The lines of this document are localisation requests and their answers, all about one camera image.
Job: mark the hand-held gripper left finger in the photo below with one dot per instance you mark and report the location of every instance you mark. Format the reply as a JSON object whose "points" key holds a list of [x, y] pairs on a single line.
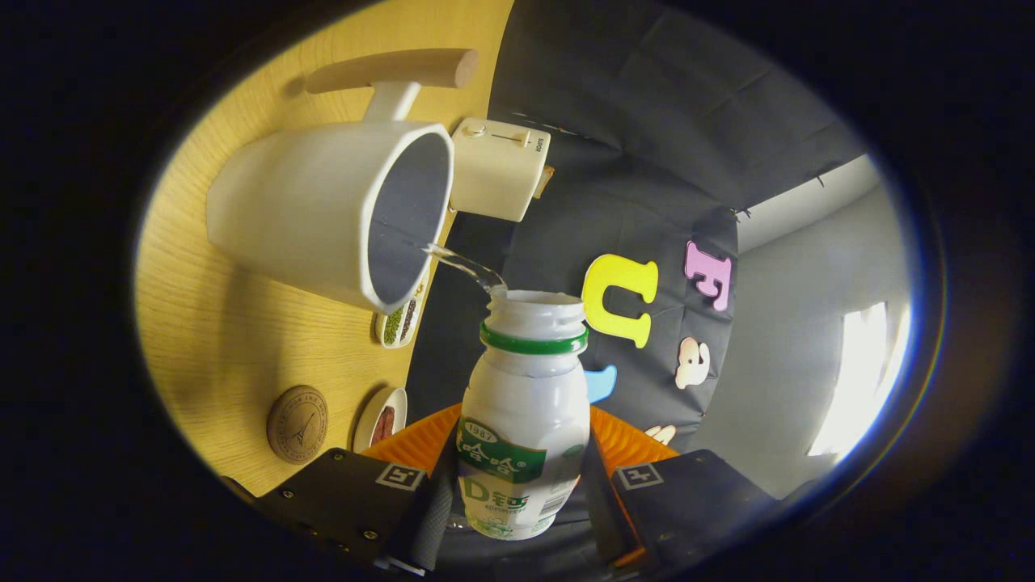
{"points": [[433, 517]]}

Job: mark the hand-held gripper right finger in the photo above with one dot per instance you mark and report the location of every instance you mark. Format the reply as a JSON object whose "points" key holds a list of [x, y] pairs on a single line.
{"points": [[602, 517]]}

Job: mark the round cork coaster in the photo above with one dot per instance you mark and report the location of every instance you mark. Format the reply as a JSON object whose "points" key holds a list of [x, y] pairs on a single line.
{"points": [[297, 424]]}

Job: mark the clear juice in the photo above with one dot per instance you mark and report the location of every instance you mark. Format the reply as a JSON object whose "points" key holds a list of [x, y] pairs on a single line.
{"points": [[469, 267]]}

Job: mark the dark red meat slice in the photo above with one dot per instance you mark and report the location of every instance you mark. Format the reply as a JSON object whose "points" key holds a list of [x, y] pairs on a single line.
{"points": [[383, 424]]}

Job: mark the white round plate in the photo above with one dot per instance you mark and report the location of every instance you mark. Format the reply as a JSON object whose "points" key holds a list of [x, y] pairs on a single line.
{"points": [[365, 428]]}

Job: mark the white divided dish with beans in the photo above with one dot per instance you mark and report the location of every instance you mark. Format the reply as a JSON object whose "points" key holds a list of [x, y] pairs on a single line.
{"points": [[394, 323]]}

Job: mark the wooden table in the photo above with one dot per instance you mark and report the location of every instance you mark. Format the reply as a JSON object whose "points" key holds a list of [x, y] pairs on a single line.
{"points": [[210, 339]]}

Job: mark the toast bread slice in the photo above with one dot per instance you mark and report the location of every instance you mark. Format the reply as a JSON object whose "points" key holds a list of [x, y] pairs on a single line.
{"points": [[547, 179]]}

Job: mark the cream toaster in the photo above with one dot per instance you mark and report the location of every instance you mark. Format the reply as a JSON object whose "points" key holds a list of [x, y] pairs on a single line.
{"points": [[493, 178]]}

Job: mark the black backdrop cloth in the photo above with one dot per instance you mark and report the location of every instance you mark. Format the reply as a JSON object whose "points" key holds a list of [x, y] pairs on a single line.
{"points": [[631, 121]]}

